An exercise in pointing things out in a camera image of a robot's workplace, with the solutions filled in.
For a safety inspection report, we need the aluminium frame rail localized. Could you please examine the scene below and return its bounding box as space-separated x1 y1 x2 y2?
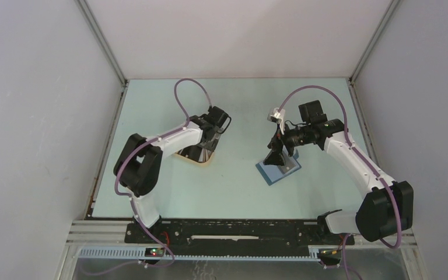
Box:
65 220 430 279

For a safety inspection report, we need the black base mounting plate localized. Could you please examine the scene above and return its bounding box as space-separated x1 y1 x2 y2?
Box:
124 218 343 257

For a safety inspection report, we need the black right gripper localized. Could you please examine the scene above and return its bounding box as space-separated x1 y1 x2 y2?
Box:
263 121 311 167

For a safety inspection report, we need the blue card holder wallet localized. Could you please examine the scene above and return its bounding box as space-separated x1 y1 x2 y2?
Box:
255 150 299 186

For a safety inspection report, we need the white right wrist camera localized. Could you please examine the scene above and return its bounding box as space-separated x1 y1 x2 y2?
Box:
267 107 285 134

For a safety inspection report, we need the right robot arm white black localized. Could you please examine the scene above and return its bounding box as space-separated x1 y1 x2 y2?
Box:
262 100 414 244

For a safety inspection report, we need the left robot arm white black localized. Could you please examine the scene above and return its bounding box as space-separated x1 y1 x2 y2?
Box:
113 106 232 243

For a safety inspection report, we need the beige oval card tray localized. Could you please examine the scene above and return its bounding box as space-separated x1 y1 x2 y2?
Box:
175 145 215 166

